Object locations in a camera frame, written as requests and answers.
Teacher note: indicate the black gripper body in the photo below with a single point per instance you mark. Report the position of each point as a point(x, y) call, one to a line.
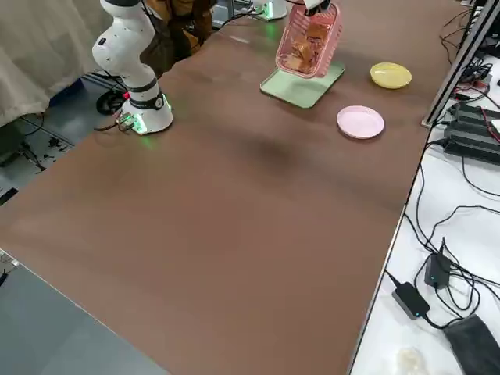
point(318, 11)

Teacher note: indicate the small pink plastic basket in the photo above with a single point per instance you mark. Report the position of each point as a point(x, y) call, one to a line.
point(334, 35)

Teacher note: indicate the green rectangular tray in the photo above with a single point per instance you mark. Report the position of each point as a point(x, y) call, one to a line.
point(297, 91)

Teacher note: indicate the yellow round plate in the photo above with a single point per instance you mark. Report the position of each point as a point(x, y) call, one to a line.
point(390, 76)

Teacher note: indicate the pale pinkish white plate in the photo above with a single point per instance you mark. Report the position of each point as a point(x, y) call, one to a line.
point(360, 122)

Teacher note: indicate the person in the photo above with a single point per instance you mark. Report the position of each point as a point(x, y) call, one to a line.
point(187, 23)

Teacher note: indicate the black power supply box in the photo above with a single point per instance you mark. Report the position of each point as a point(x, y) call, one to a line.
point(472, 117)
point(468, 144)

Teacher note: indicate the beige curtain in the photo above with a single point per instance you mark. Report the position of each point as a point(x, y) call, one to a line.
point(39, 47)

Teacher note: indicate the small black power adapter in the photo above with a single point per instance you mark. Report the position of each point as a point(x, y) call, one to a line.
point(435, 271)

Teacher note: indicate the flat black power adapter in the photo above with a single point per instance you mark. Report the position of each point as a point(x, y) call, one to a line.
point(410, 300)

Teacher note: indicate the black flat bar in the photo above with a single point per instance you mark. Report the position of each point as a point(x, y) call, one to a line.
point(8, 196)

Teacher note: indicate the white crumpled wrapper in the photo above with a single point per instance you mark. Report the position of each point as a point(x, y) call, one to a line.
point(410, 361)

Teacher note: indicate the dark grey pouch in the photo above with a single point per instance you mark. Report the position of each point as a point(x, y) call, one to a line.
point(472, 343)

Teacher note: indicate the aluminium frame post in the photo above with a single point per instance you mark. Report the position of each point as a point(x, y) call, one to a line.
point(455, 66)

